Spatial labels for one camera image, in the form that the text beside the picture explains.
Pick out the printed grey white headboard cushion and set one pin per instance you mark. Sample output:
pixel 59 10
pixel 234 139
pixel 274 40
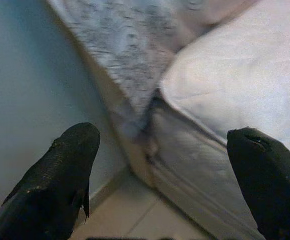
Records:
pixel 124 45

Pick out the grey mattress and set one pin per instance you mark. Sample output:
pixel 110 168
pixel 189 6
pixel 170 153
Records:
pixel 184 155

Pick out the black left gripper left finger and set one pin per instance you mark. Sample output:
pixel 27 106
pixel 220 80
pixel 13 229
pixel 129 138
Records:
pixel 49 180

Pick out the white quilted mattress pad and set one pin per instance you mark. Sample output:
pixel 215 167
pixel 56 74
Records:
pixel 235 62

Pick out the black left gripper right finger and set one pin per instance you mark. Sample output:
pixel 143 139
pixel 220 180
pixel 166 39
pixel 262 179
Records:
pixel 272 187

